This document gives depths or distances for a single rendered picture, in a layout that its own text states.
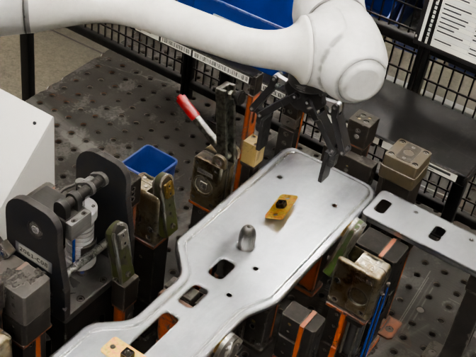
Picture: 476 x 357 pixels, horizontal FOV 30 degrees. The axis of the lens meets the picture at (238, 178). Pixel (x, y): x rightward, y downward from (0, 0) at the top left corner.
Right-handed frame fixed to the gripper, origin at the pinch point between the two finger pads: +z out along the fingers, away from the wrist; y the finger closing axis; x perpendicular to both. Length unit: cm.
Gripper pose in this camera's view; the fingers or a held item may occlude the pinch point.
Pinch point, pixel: (292, 158)
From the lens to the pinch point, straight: 164.2
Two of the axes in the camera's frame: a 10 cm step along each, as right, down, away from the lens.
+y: 8.2, 4.4, -3.7
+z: -1.3, 7.7, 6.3
